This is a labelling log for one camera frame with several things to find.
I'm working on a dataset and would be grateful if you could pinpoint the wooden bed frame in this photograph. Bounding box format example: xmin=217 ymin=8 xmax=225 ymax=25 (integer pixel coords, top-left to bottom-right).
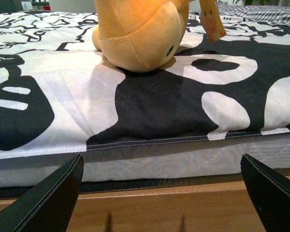
xmin=0 ymin=174 xmax=290 ymax=232

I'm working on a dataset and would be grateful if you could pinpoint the grey checkered pillow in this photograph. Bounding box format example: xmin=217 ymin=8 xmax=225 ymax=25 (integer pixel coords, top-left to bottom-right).
xmin=194 ymin=3 xmax=290 ymax=27

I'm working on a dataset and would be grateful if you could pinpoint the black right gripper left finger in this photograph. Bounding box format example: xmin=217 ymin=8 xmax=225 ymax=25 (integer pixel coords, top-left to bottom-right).
xmin=0 ymin=155 xmax=84 ymax=232

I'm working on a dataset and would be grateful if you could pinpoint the orange paper toy tag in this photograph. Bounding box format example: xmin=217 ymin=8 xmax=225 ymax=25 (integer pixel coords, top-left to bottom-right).
xmin=200 ymin=0 xmax=227 ymax=43

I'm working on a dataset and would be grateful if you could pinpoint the white quilted mattress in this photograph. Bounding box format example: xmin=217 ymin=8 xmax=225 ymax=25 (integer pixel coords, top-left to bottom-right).
xmin=0 ymin=133 xmax=290 ymax=187

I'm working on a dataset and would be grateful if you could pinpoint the orange plush toy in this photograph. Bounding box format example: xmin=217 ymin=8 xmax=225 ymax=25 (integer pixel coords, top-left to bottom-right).
xmin=92 ymin=0 xmax=189 ymax=73

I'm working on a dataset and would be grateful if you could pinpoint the black and white patterned duvet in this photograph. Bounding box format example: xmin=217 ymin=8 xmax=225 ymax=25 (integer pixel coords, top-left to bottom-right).
xmin=0 ymin=11 xmax=290 ymax=159

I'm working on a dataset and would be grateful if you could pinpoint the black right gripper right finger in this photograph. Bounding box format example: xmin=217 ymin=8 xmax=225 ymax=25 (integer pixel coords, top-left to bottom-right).
xmin=240 ymin=154 xmax=290 ymax=232

